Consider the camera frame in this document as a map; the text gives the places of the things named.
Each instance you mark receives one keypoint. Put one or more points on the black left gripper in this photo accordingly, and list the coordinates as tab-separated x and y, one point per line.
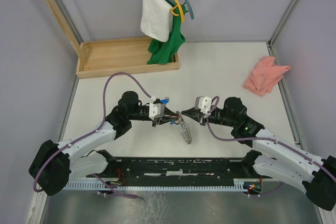
161	120

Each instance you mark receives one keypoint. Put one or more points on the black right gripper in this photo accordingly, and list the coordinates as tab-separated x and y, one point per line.
196	114

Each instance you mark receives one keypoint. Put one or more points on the key with blue tag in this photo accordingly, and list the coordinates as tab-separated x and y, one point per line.
165	100

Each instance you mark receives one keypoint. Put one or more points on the key with red tag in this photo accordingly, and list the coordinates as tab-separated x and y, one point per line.
176	116

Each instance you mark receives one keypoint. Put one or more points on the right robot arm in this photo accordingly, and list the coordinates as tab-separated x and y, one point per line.
271	156

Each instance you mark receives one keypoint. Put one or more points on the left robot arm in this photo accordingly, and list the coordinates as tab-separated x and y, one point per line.
56	164

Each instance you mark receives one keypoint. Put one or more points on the green garment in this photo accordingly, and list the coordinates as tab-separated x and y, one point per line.
162	52

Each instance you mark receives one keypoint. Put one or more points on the wooden tray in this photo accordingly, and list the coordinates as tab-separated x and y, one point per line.
130	55

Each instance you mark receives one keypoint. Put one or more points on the pink cloth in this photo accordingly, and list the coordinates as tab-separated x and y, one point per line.
265	76

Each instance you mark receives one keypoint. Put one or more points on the white towel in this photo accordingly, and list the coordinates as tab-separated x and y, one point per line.
156	21

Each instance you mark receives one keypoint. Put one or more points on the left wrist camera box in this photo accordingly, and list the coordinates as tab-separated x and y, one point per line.
156	110

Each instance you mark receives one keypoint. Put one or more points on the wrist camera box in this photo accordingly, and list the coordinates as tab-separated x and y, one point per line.
156	110
203	104

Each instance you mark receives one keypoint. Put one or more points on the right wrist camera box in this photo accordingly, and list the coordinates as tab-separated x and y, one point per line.
203	104

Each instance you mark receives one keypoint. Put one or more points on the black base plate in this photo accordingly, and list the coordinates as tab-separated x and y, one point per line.
164	171

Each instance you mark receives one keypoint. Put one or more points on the white slotted cable duct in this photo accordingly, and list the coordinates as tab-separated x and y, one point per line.
94	184

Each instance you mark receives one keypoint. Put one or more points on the wooden rack post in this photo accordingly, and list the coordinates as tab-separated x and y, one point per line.
61	15

